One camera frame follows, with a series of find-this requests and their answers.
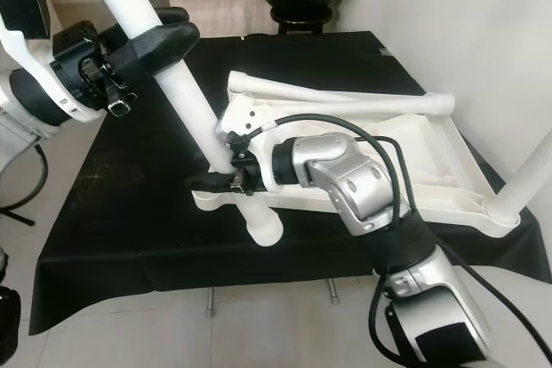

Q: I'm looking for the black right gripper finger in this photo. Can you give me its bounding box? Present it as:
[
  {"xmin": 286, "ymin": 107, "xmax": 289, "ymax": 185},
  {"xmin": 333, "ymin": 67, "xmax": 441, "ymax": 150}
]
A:
[{"xmin": 184, "ymin": 172, "xmax": 235, "ymax": 193}]

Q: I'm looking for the pale patterned cloth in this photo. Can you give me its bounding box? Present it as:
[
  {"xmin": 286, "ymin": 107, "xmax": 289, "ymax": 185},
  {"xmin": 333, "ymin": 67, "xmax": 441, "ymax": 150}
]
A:
[{"xmin": 166, "ymin": 0, "xmax": 277, "ymax": 37}]

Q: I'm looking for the black tablecloth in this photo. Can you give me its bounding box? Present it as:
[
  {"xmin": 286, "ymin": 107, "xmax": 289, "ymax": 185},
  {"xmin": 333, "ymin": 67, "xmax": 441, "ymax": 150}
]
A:
[{"xmin": 28, "ymin": 32, "xmax": 552, "ymax": 336}]

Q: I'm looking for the black wooden stool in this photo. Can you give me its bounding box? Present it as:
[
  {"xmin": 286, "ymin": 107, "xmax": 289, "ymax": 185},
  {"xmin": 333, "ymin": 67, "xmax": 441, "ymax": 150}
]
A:
[{"xmin": 272, "ymin": 6, "xmax": 336, "ymax": 37}]

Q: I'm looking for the white plastic table top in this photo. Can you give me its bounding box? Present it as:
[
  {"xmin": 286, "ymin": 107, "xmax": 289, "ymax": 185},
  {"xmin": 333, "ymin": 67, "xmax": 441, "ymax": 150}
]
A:
[{"xmin": 191, "ymin": 71, "xmax": 523, "ymax": 229}]

